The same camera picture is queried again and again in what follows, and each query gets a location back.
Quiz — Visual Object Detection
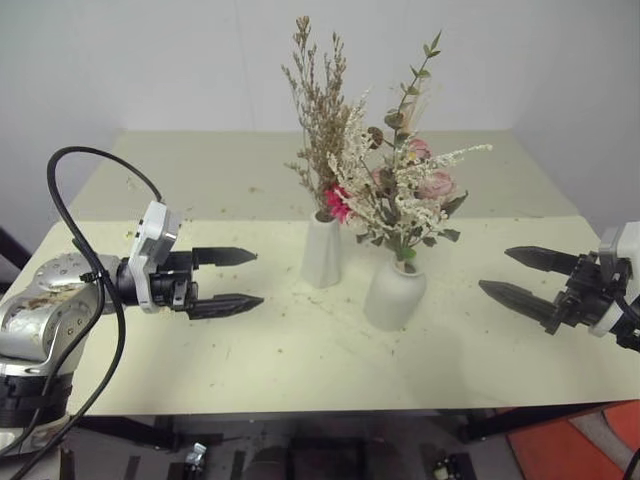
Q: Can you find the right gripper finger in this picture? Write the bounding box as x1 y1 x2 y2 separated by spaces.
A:
503 245 584 277
477 279 565 332

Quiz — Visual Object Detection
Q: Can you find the pink rose eucalyptus bouquet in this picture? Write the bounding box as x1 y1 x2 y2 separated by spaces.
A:
327 28 494 274

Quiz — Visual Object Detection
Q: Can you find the dark furniture piece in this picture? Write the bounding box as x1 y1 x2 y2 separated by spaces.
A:
0 226 32 297

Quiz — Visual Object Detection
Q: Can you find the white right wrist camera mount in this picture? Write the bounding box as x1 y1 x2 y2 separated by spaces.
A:
589 222 640 339

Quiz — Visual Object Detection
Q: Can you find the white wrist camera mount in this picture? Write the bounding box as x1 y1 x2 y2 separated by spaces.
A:
127 199 182 315
589 222 640 339

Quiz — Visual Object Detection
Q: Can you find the faceted white vase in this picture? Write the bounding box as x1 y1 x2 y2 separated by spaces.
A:
299 209 346 290

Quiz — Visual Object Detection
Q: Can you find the orange floor object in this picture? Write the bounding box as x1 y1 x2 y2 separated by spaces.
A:
503 398 640 480

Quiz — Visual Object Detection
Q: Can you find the black table frame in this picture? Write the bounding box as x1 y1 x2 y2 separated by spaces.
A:
64 398 640 454

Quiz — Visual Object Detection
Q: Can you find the round white vase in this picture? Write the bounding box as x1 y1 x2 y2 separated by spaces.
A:
362 257 428 333

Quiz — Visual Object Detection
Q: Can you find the dried brown bouquet red flower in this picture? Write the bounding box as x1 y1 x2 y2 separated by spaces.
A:
279 14 372 226

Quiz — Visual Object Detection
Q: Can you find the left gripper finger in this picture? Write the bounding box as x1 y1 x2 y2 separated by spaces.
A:
192 245 259 269
189 292 266 322

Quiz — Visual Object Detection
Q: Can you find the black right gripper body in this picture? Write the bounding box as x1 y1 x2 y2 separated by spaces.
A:
541 252 632 337

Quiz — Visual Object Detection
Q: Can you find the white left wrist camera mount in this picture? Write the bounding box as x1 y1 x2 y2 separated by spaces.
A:
127 199 182 315

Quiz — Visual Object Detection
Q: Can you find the small silver metal part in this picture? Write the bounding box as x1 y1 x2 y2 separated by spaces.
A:
184 441 208 467

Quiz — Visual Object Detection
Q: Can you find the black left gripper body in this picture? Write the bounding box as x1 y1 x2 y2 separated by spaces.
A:
148 248 201 314

